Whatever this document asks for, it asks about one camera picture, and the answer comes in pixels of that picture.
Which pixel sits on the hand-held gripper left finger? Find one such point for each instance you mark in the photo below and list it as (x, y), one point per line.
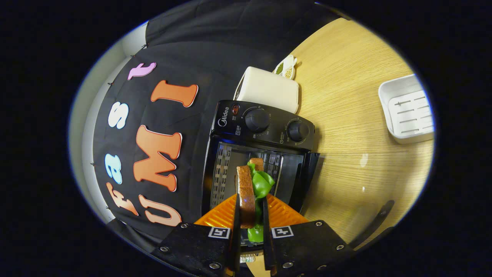
(192, 246)

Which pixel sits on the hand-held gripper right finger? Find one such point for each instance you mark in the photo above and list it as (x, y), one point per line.
(307, 246)

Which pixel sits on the toast sandwich with lettuce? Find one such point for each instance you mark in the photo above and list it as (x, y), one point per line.
(246, 192)

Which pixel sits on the black toaster oven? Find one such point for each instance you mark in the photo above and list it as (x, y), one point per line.
(269, 134)

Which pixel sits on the white pop-up toaster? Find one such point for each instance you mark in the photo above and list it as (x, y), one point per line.
(269, 90)

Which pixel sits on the white plastic tray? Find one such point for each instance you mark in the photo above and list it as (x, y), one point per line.
(407, 111)

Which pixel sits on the white divided seasoning dish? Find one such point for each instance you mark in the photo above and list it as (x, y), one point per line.
(287, 69)

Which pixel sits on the black backdrop cloth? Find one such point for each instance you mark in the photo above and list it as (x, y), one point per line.
(211, 57)

